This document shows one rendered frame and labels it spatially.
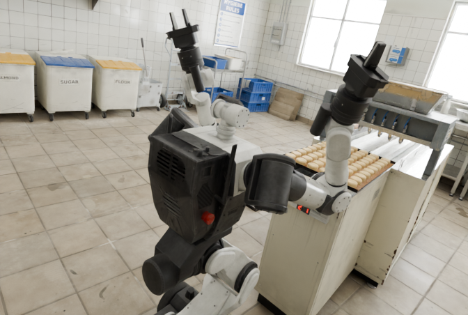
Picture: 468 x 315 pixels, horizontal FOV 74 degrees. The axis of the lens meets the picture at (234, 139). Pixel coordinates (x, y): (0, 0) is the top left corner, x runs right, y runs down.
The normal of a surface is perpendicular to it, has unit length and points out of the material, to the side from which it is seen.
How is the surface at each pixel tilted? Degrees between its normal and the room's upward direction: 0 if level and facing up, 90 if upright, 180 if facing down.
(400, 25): 90
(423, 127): 90
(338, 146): 113
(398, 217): 90
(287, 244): 90
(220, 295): 20
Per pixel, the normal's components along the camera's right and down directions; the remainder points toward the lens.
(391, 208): -0.65, 0.14
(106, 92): 0.59, 0.39
